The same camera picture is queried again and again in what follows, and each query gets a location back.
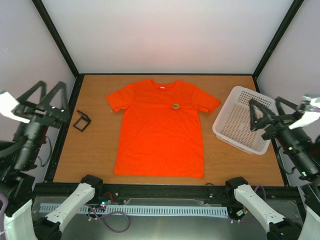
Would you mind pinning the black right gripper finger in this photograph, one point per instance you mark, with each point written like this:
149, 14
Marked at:
260, 115
278, 103

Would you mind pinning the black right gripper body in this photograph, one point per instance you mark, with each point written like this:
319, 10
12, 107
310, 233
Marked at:
277, 123

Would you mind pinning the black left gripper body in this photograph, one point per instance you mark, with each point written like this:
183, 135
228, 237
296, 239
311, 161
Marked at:
52, 116

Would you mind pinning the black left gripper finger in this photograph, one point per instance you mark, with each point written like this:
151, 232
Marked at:
43, 100
59, 88

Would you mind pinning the yellow brooch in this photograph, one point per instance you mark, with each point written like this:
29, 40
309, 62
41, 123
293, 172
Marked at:
176, 106

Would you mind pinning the orange t-shirt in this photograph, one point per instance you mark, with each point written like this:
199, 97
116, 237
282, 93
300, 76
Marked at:
156, 140

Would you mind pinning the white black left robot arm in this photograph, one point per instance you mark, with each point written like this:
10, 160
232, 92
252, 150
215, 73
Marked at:
16, 186

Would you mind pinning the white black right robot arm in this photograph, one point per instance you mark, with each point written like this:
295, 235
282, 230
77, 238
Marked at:
305, 157

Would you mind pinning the black square brooch holder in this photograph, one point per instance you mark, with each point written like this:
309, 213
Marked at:
83, 121

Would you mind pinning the white perforated plastic basket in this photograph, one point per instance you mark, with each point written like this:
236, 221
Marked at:
232, 124

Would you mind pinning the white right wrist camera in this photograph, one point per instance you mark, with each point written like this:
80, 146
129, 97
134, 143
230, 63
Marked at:
310, 110

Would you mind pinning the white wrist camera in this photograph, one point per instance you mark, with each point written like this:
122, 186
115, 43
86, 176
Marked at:
7, 106
310, 110

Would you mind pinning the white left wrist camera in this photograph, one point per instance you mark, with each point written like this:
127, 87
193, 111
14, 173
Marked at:
7, 106

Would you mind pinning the black enclosure frame post left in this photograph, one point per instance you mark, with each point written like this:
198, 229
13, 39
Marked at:
47, 20

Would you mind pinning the black enclosure frame post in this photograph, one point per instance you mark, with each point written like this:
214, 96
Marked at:
281, 30
47, 20

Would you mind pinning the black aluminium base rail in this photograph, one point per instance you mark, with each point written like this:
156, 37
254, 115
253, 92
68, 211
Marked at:
118, 193

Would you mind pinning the light blue slotted cable duct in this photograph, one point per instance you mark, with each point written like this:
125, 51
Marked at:
165, 211

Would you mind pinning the black enclosure frame post right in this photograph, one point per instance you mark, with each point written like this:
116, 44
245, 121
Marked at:
281, 30

